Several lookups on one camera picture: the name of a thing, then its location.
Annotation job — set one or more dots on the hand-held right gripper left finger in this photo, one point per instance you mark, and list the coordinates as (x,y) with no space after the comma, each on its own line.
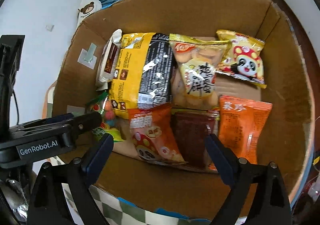
(100,154)

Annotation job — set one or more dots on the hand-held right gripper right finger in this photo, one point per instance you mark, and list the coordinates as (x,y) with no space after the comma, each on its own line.
(218,157)

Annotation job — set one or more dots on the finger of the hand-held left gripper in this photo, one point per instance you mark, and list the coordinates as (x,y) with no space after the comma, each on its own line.
(85,123)
(50,121)

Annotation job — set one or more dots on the green snack packet with balls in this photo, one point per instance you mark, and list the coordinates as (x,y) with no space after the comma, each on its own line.
(106,112)

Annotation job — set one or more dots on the long red snack packet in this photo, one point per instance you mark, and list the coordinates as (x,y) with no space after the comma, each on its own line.
(191,137)

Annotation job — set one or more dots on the plain orange snack packet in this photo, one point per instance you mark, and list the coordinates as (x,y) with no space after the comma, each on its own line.
(240,127)

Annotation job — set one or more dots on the orange panda snack packet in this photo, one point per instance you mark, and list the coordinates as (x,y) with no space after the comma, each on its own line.
(152,134)

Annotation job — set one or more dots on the white wafer stick packet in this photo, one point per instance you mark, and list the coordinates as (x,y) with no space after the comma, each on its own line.
(110,59)

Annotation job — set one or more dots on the yellow and black snack packet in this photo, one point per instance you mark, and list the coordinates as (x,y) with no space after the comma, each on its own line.
(140,72)

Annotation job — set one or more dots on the clear biscuit packet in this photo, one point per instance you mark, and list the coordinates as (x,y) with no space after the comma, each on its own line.
(197,72)

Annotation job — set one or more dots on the cardboard box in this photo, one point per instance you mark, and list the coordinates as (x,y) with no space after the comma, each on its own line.
(287,89)

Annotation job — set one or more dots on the yellow panda snack packet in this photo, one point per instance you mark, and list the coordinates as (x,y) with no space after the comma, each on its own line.
(246,62)

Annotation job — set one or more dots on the green white checkered blanket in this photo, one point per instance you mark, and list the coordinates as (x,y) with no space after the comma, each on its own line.
(130,212)

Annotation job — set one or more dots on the bear print pillow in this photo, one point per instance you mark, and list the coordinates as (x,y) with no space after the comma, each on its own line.
(87,9)

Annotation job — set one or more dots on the white wall socket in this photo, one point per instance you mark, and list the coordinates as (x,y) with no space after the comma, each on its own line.
(50,27)

